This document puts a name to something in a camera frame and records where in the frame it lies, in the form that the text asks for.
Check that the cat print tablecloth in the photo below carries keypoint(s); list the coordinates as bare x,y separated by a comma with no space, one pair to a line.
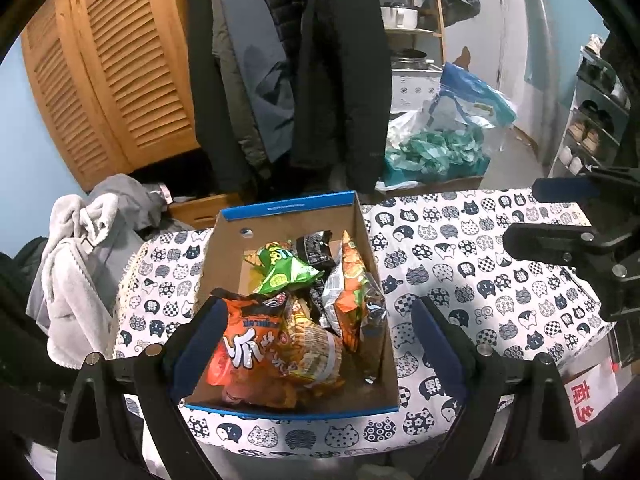
475,260

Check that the wooden drawer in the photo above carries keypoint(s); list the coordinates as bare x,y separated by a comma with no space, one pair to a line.
200,210

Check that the black coat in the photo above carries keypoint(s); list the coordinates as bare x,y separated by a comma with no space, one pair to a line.
340,85

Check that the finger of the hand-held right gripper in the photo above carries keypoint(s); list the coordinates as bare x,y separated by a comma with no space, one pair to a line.
545,242
565,189

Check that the white storage crate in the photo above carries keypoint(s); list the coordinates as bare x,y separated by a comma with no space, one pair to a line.
410,90

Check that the green pea snack bag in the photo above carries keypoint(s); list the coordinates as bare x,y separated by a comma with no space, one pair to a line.
280,272

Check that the white fleece robe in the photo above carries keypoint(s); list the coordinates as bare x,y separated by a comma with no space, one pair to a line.
70,280

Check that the blue plastic bag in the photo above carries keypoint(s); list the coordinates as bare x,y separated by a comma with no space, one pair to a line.
470,90

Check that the grey hoodie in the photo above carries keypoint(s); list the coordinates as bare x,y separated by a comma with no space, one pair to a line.
125,200

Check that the white shoe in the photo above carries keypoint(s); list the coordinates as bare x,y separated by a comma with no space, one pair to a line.
566,155
576,165

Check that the orange green rice cracker bag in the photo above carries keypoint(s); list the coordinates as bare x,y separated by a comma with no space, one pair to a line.
352,290

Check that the yellow long snack packet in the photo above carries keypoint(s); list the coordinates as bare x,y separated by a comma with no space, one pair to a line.
315,355

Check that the grey blue jacket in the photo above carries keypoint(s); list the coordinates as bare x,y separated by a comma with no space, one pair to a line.
260,75

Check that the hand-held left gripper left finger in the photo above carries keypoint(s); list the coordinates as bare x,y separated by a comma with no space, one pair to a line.
197,345

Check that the dark puffer jacket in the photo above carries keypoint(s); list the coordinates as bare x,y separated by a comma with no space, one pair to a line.
285,0

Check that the teal checked cloth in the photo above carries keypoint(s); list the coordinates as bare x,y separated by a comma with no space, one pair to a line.
435,152

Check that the white plastic bag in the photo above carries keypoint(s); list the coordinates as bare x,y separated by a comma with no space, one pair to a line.
405,130

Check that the wooden shelf rack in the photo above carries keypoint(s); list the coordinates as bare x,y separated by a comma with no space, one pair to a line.
436,0

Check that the brown shoe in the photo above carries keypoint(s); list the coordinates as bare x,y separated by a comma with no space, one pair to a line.
580,128
593,141

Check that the wooden louvered cabinet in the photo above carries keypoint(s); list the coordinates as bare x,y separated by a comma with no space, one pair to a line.
115,60

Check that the dark metal pan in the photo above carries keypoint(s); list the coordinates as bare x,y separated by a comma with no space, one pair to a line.
412,56

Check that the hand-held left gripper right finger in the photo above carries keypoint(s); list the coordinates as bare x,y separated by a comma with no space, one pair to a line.
440,350

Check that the shoe rack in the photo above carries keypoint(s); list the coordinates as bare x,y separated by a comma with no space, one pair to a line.
575,95

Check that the blue cardboard box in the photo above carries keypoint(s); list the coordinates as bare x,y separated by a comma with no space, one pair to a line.
225,260

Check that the white pot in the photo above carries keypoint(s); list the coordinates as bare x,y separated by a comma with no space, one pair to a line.
400,16

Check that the dark green jacket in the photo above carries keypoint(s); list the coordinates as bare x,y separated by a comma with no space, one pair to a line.
205,100

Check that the orange chip bag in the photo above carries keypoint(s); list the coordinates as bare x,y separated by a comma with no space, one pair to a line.
245,350

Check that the white bag red print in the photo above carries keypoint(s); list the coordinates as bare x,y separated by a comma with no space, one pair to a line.
592,395

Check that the black white snack packet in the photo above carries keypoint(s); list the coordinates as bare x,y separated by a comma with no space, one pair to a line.
326,302

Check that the white door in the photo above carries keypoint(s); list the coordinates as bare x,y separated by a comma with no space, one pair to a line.
520,35

